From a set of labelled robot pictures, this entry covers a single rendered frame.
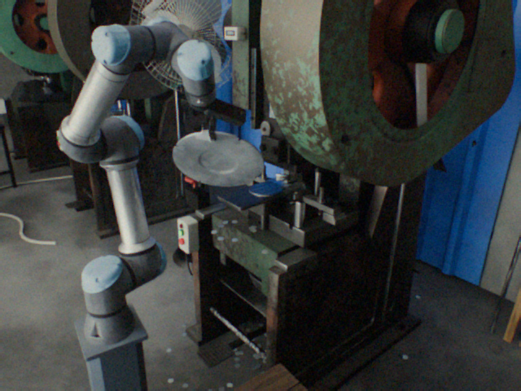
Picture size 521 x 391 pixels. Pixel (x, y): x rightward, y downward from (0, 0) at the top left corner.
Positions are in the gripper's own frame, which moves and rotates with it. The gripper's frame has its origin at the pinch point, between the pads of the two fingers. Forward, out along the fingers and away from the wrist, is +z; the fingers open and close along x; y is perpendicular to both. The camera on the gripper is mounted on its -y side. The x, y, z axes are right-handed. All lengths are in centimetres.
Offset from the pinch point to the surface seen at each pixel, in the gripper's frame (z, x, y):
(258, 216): 37.0, 11.3, -13.7
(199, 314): 83, 40, 11
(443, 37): -29, -10, -56
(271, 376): 33, 64, -17
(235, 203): 26.3, 10.4, -5.6
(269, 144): 23.2, -10.7, -17.3
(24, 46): 174, -191, 177
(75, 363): 88, 59, 63
